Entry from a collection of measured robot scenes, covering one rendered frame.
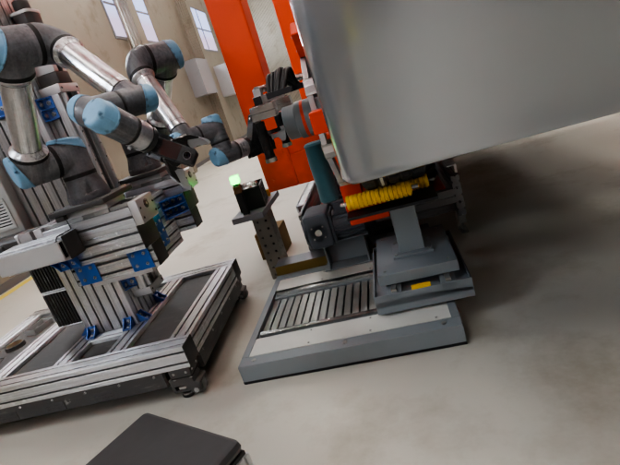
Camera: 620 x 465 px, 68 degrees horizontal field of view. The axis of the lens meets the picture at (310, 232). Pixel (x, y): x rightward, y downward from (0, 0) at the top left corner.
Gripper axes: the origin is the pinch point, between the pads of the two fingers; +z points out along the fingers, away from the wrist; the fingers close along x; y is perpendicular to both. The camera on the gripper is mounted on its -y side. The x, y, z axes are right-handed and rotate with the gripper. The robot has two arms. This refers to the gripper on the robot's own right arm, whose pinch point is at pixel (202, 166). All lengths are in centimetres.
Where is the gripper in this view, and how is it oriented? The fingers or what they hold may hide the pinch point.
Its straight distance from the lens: 138.2
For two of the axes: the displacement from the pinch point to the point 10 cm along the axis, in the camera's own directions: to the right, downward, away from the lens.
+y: -8.0, -3.0, 5.2
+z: 4.7, 2.2, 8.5
